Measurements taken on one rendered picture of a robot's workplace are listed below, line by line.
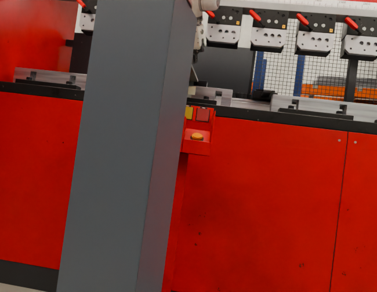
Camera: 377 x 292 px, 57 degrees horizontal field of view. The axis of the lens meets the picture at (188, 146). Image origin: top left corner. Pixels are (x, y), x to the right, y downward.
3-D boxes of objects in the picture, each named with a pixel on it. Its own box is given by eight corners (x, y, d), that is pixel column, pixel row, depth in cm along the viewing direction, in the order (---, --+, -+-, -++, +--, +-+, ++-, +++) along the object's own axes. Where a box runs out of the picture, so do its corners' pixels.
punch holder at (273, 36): (250, 44, 153) (254, 7, 153) (249, 50, 161) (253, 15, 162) (285, 47, 151) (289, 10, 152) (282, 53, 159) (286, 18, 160)
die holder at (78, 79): (11, 86, 167) (14, 66, 168) (19, 88, 173) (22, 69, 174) (111, 97, 161) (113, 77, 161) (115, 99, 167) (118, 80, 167)
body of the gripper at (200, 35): (207, 19, 142) (207, 46, 149) (188, 16, 148) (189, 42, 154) (196, 24, 138) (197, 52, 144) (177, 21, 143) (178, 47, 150)
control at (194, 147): (149, 148, 114) (156, 94, 114) (154, 149, 130) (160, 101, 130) (209, 156, 113) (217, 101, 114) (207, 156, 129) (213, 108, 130)
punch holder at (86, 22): (78, 29, 163) (83, -6, 163) (85, 35, 171) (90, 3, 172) (108, 31, 161) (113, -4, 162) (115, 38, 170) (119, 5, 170)
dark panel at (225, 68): (64, 100, 220) (74, 32, 221) (66, 101, 222) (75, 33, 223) (244, 121, 206) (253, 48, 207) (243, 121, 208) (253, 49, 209)
